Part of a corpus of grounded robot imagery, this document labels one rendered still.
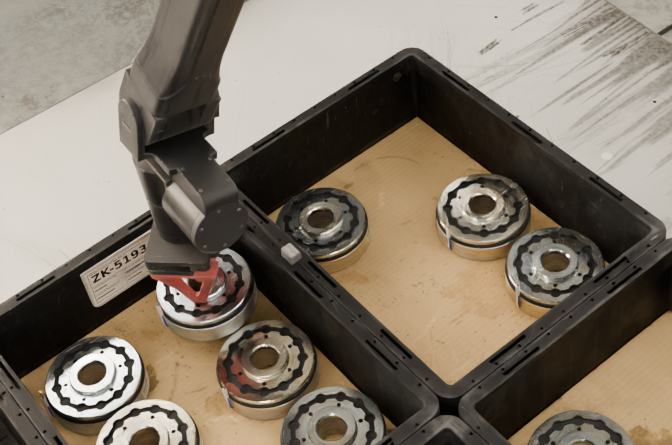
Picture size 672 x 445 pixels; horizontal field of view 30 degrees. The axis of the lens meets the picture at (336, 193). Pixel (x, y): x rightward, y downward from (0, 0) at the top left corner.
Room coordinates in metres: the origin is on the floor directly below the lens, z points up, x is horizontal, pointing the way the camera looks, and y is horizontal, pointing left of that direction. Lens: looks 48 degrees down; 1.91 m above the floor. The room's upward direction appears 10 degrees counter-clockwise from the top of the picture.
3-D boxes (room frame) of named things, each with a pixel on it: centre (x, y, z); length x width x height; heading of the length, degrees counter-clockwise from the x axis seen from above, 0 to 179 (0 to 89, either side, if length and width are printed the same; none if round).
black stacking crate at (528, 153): (0.86, -0.09, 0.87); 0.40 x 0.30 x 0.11; 31
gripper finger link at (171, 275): (0.82, 0.15, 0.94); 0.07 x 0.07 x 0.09; 75
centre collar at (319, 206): (0.92, 0.02, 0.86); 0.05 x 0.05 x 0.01
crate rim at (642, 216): (0.86, -0.09, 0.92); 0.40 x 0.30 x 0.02; 31
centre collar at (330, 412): (0.65, 0.04, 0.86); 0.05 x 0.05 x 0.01
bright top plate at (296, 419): (0.65, 0.04, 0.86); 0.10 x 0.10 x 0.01
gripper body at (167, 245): (0.83, 0.15, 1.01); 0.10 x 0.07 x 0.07; 165
